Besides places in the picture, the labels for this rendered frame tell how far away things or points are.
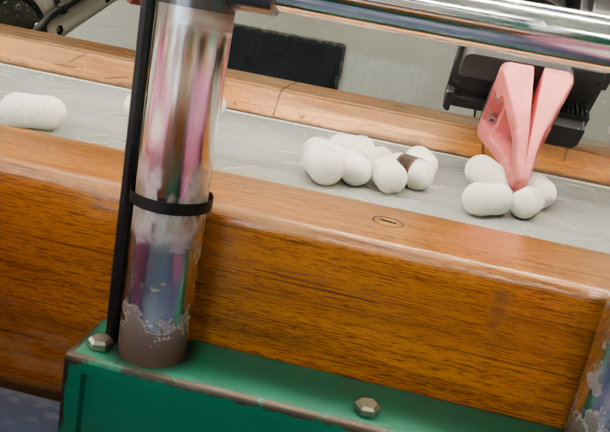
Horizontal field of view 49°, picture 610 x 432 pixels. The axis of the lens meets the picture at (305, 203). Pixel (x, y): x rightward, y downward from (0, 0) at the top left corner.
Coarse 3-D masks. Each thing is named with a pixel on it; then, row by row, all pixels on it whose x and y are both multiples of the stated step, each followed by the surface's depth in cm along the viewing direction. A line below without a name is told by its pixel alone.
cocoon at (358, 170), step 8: (344, 152) 41; (352, 152) 40; (360, 152) 40; (344, 160) 40; (352, 160) 39; (360, 160) 39; (368, 160) 40; (344, 168) 39; (352, 168) 39; (360, 168) 39; (368, 168) 39; (344, 176) 39; (352, 176) 39; (360, 176) 39; (368, 176) 39; (352, 184) 40; (360, 184) 40
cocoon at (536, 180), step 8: (536, 176) 43; (544, 176) 44; (528, 184) 43; (536, 184) 42; (544, 184) 42; (552, 184) 42; (544, 192) 42; (552, 192) 42; (552, 200) 42; (544, 208) 43
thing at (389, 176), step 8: (376, 160) 41; (384, 160) 40; (392, 160) 40; (376, 168) 40; (384, 168) 39; (392, 168) 39; (400, 168) 39; (376, 176) 39; (384, 176) 39; (392, 176) 39; (400, 176) 39; (376, 184) 40; (384, 184) 39; (392, 184) 39; (400, 184) 39; (392, 192) 39
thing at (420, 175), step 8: (400, 152) 43; (416, 160) 41; (424, 160) 42; (416, 168) 41; (424, 168) 41; (432, 168) 42; (408, 176) 41; (416, 176) 41; (424, 176) 41; (432, 176) 41; (408, 184) 42; (416, 184) 41; (424, 184) 41
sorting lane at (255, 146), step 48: (0, 96) 47; (96, 96) 54; (240, 144) 46; (288, 144) 49; (384, 144) 56; (336, 192) 38; (384, 192) 40; (432, 192) 42; (576, 192) 51; (576, 240) 37
